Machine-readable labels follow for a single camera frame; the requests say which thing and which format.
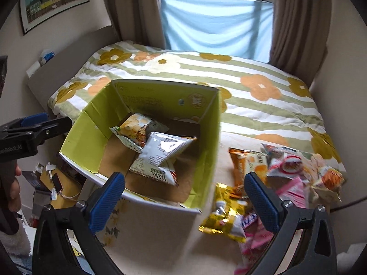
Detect pink white snack bag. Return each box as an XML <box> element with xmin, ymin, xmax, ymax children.
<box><xmin>234</xmin><ymin>176</ymin><xmax>308</xmax><ymax>274</ymax></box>

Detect potato chips snack bag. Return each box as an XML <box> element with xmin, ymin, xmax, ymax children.
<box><xmin>110</xmin><ymin>113</ymin><xmax>169</xmax><ymax>153</ymax></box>

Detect gold yellow snack bag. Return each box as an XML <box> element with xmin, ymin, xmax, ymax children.
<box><xmin>198</xmin><ymin>183</ymin><xmax>252</xmax><ymax>243</ymax></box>

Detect red white Wishi bag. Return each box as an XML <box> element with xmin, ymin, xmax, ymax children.
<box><xmin>262</xmin><ymin>143</ymin><xmax>303</xmax><ymax>179</ymax></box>

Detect white grey snack bag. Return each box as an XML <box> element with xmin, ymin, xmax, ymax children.
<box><xmin>129</xmin><ymin>132</ymin><xmax>197</xmax><ymax>186</ymax></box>

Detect orange cake snack bag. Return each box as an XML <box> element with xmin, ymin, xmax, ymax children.
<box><xmin>228</xmin><ymin>148</ymin><xmax>267</xmax><ymax>186</ymax></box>

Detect orange sticks snack bag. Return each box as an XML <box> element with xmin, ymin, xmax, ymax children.
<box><xmin>303</xmin><ymin>154</ymin><xmax>345</xmax><ymax>205</ymax></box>

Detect person's left hand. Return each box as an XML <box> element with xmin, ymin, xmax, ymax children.
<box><xmin>8</xmin><ymin>165</ymin><xmax>22</xmax><ymax>212</ymax></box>

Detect grey bed headboard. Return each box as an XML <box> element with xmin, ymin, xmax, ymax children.
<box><xmin>27</xmin><ymin>26</ymin><xmax>118</xmax><ymax>114</ymax></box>

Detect items on headboard shelf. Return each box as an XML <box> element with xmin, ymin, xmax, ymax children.
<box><xmin>26</xmin><ymin>49</ymin><xmax>55</xmax><ymax>78</ymax></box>

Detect green cardboard box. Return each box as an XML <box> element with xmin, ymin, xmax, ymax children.
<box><xmin>60</xmin><ymin>80</ymin><xmax>221</xmax><ymax>213</ymax></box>

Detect left brown curtain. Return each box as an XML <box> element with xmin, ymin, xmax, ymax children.
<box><xmin>104</xmin><ymin>0</ymin><xmax>165</xmax><ymax>48</ymax></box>

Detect brown curtain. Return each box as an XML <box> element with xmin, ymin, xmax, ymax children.
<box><xmin>269</xmin><ymin>0</ymin><xmax>331</xmax><ymax>86</ymax></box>
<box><xmin>104</xmin><ymin>0</ymin><xmax>165</xmax><ymax>48</ymax></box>

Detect floral striped quilt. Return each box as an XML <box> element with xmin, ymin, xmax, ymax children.
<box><xmin>48</xmin><ymin>41</ymin><xmax>345</xmax><ymax>171</ymax></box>

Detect blue cloth on window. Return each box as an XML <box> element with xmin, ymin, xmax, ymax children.
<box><xmin>161</xmin><ymin>0</ymin><xmax>274</xmax><ymax>63</ymax></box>

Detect right brown curtain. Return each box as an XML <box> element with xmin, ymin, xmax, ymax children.
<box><xmin>269</xmin><ymin>0</ymin><xmax>331</xmax><ymax>86</ymax></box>

